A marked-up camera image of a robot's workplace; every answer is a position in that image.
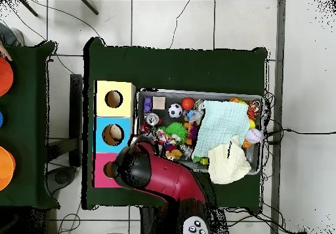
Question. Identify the white baseball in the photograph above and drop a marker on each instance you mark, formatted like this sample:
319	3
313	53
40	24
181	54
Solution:
253	136

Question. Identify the black metal leg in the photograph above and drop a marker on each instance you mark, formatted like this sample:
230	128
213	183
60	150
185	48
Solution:
89	7
29	8

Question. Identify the wooden box with three holes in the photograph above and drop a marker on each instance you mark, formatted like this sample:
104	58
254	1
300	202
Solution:
101	144

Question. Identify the person's foot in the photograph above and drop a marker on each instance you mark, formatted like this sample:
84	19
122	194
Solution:
11	36

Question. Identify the clear mesh bin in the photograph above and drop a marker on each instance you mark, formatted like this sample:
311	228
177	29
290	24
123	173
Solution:
210	94

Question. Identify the green spiky ball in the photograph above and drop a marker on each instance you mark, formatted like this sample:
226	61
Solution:
177	131

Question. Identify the purple plastic toy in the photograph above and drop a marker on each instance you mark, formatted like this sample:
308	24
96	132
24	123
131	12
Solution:
147	104

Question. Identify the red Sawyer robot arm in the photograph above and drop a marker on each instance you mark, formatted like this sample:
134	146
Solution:
168	173

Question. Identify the crushed silver can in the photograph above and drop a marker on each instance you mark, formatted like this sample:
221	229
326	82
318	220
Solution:
152	119

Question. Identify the person's hand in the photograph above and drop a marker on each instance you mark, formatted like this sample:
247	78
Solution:
4	53

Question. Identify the blue round object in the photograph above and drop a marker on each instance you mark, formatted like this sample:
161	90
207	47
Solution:
1	119

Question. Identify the wooden cube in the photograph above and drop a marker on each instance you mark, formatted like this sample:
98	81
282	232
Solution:
159	103

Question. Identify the orange round disc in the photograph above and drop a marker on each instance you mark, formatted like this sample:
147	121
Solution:
6	165

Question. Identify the brown plush toy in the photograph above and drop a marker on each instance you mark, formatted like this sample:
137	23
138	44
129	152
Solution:
173	154

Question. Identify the black and white soccer ball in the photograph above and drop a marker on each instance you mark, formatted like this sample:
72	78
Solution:
175	110

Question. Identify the cream yellow cloth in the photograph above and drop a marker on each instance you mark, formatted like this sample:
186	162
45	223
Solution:
228	165

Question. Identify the side table with green cloth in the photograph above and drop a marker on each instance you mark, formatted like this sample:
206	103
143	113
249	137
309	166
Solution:
31	139

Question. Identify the mint green cloth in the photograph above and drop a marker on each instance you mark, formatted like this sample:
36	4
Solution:
223	124

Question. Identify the orange red ball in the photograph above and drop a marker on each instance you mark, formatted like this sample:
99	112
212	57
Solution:
188	104

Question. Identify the red-orange round disc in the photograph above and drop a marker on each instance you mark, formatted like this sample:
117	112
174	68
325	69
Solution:
5	76

